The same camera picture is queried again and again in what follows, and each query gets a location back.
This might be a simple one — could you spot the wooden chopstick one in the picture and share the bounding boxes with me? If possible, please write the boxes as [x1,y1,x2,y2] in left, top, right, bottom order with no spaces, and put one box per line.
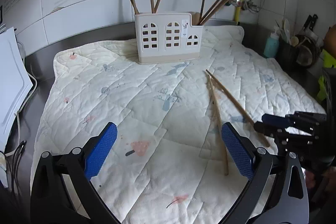
[205,69,270,148]

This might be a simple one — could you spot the wooden chopstick two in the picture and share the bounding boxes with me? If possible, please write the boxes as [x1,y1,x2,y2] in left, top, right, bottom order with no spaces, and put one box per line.
[207,74,229,176]

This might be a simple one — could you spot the wooden chopstick three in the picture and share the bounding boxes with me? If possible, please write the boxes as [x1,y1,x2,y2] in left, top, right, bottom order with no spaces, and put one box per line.
[200,0,231,26]

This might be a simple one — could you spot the wooden chopstick nine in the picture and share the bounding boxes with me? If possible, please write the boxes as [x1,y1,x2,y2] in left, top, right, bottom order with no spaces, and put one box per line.
[198,0,223,26]

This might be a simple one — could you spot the wooden chopstick eight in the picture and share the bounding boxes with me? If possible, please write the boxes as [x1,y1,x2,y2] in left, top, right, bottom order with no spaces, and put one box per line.
[198,0,205,24]

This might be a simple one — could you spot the wooden chopstick ten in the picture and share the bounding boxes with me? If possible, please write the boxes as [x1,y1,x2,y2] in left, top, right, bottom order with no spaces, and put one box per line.
[198,0,230,26]

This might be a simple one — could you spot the person's right hand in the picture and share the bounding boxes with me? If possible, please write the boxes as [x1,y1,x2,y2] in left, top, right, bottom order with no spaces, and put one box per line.
[304,169,332,189]

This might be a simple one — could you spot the cream quilted mat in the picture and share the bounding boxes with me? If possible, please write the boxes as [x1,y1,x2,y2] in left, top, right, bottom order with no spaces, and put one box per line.
[32,26,324,223]

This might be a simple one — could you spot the black utensil pot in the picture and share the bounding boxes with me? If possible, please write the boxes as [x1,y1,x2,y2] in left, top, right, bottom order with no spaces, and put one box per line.
[276,19,321,68]

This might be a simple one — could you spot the teal dish soap bottle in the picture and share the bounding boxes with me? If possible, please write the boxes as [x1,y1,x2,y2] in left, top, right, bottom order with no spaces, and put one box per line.
[263,26,280,58]

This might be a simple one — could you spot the green plastic basket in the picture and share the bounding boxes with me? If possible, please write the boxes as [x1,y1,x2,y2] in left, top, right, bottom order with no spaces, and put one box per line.
[316,50,335,102]

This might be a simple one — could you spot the white microwave oven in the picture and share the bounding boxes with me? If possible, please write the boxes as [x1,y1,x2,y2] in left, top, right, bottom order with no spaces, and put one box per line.
[0,28,33,151]

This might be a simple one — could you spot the white house-shaped utensil holder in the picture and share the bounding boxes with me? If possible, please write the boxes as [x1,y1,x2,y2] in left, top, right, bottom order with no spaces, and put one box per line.
[135,12,203,64]

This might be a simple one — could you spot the black cable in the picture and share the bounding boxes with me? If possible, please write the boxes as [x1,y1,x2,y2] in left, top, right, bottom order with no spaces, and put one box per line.
[4,140,28,193]

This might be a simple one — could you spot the black knife handle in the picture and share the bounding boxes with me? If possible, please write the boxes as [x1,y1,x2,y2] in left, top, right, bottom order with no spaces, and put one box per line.
[302,14,318,32]

